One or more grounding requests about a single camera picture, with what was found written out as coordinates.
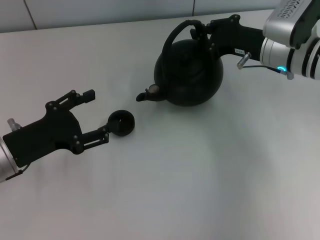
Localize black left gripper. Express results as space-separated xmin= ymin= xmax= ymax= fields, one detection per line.
xmin=2 ymin=88 xmax=113 ymax=169

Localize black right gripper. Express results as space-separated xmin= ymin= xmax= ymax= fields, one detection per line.
xmin=189 ymin=14 xmax=265 ymax=62

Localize small dark brown teacup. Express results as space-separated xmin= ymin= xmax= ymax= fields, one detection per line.
xmin=107 ymin=109 xmax=136 ymax=138

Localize black round teapot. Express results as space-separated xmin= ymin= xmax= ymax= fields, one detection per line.
xmin=135 ymin=19 xmax=225 ymax=107

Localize silver right gripper cable plug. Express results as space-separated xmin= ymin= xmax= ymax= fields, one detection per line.
xmin=236 ymin=51 xmax=294 ymax=81

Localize silver gripper cable plug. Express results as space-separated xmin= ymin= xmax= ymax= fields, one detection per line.
xmin=7 ymin=117 xmax=21 ymax=131
xmin=236 ymin=51 xmax=294 ymax=81

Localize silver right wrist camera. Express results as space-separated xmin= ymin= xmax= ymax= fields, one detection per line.
xmin=262 ymin=0 xmax=320 ymax=50

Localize silver left gripper cable plug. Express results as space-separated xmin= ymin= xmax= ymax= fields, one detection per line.
xmin=7 ymin=117 xmax=21 ymax=131

